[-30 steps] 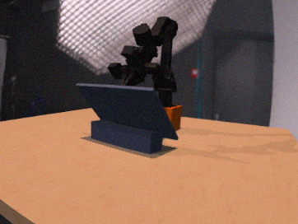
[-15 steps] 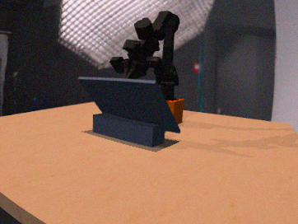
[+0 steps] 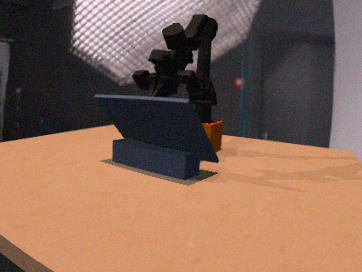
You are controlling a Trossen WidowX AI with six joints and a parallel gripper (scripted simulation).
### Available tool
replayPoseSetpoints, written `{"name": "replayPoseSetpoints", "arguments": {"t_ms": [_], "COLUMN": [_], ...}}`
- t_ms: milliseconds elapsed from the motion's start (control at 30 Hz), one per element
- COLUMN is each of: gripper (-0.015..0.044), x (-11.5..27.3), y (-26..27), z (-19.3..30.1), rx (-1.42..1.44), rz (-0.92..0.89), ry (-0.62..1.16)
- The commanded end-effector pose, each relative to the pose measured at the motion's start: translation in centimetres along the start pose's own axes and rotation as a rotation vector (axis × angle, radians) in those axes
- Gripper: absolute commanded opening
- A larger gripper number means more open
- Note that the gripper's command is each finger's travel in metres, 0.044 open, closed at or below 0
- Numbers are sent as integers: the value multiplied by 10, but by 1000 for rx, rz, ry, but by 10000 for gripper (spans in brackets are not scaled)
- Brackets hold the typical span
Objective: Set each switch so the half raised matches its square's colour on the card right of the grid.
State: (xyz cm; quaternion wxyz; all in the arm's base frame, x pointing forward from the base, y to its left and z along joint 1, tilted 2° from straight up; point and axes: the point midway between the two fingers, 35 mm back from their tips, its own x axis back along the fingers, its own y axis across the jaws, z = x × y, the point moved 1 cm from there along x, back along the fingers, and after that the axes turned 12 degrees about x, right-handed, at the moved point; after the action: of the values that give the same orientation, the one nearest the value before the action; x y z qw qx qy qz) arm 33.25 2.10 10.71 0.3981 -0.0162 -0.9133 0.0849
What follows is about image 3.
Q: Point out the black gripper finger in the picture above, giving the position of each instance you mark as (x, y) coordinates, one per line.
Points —
(165, 88)
(153, 84)

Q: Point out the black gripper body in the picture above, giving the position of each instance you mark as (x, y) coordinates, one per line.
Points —
(180, 75)

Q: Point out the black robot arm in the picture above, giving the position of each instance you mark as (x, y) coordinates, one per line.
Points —
(198, 35)

